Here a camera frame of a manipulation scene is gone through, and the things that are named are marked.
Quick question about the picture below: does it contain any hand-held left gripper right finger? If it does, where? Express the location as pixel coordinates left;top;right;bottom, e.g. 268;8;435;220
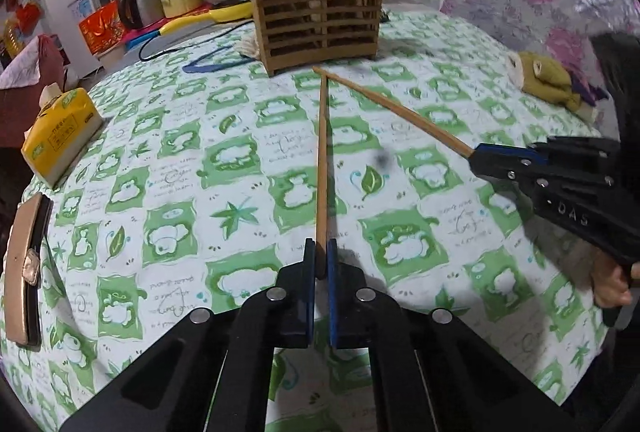
326;238;581;432

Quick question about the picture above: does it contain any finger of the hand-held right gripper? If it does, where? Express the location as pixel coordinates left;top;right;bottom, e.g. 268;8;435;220
472;157;548;188
475;136;623;185

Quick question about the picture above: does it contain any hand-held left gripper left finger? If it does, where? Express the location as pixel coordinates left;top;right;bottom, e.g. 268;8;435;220
60;238;317;432

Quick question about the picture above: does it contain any single wooden chopstick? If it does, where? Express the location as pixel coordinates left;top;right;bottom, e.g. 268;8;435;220
315;73;331;280
312;66;477;159

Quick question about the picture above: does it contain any person's right hand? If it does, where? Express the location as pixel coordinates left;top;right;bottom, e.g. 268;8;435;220
592;255;640;310

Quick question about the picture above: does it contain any brown plush toy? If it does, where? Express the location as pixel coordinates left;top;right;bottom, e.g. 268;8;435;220
507;51;601;120

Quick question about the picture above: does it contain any purple cloth piece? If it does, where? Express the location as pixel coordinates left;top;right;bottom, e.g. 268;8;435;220
570;72;608;106

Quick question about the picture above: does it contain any dark grey garment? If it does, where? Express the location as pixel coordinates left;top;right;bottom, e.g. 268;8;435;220
590;31;640;143

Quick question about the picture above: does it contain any green and white tablecloth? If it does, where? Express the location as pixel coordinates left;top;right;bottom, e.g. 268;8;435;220
0;7;621;432

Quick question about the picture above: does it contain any yellow tissue pack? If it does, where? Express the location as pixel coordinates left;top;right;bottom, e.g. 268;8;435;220
21;83;105;188

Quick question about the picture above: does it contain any steel electric kettle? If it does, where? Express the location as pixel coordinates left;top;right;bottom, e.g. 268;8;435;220
117;0;163;30

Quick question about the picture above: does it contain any red gift box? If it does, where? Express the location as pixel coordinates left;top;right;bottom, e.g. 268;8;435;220
79;2;126;53

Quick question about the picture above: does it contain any dark red cloth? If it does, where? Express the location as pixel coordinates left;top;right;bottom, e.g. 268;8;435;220
0;35;71;148

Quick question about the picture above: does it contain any blue strap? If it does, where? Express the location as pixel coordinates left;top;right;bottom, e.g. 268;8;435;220
182;45;256;74

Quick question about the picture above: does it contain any yellow handled utensil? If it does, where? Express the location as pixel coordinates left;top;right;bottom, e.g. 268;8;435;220
125;1;255;50

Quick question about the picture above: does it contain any black cable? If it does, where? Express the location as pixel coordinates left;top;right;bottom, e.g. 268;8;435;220
139;20;256;62

